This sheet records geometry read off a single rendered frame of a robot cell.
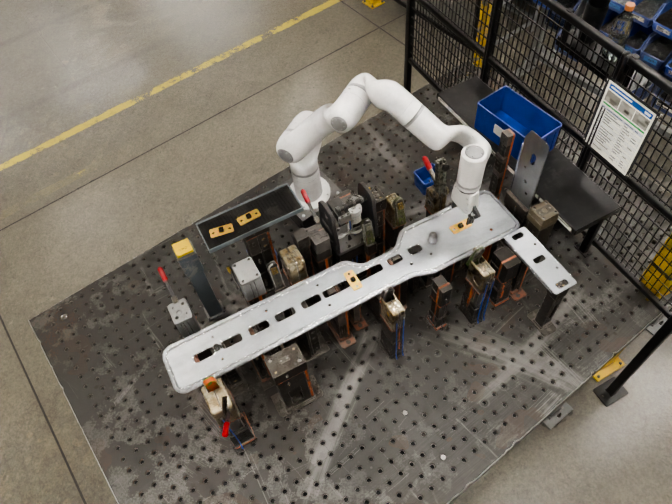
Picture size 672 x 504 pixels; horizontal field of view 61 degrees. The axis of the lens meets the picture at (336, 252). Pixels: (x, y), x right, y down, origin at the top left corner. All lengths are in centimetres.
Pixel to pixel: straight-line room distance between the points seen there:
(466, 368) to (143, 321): 132
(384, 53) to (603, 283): 272
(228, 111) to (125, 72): 101
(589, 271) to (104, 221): 282
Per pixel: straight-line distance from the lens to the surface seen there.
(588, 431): 303
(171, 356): 204
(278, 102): 428
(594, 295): 251
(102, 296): 265
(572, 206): 231
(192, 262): 208
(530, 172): 219
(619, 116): 221
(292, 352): 191
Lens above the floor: 275
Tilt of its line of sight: 55 degrees down
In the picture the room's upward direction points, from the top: 7 degrees counter-clockwise
